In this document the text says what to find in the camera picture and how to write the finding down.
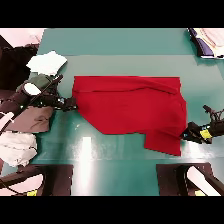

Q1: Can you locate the pale pink garment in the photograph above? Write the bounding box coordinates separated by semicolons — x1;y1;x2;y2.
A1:
194;27;224;58

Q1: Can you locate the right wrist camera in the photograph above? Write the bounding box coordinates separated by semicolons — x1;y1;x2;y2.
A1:
202;104;224;123

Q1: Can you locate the brown garment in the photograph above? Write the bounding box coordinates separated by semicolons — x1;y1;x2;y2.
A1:
5;105;55;134

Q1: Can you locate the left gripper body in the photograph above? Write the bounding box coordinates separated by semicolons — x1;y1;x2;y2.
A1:
55;96;79;112

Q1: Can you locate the red T-shirt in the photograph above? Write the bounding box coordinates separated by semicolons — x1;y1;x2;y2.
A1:
71;75;188;157

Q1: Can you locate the black garment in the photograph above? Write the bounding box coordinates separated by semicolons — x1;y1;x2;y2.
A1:
0;44;40;91

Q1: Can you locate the green garment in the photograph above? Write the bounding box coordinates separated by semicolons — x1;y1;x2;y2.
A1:
27;73;56;92

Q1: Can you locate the white garment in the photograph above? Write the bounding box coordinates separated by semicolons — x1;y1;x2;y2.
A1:
0;131;39;168
26;50;68;77

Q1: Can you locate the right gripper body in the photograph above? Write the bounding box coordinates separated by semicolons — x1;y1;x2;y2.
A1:
181;121;204;144

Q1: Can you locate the black cable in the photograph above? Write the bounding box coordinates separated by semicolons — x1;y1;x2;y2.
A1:
0;175;45;197

